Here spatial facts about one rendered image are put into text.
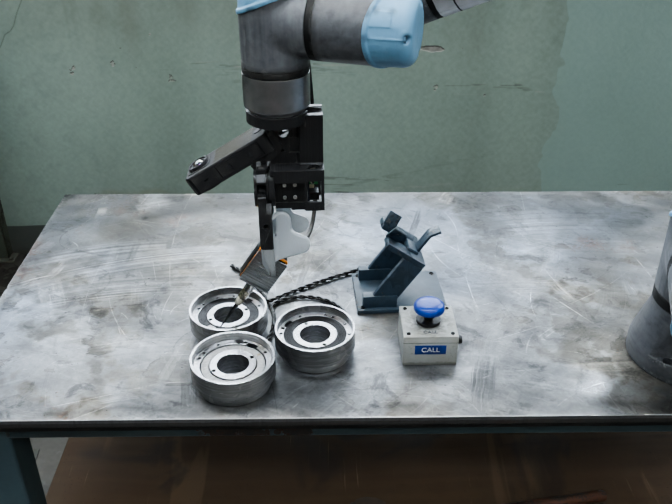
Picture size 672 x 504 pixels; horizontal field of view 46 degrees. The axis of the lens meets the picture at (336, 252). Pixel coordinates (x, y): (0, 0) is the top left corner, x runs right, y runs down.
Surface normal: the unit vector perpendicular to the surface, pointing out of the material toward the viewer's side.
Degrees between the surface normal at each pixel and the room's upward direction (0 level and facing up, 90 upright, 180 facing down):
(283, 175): 90
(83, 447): 0
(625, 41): 90
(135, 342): 0
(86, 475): 0
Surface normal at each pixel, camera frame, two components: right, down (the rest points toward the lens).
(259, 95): -0.41, 0.47
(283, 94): 0.26, 0.48
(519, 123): 0.01, 0.51
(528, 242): 0.00, -0.86
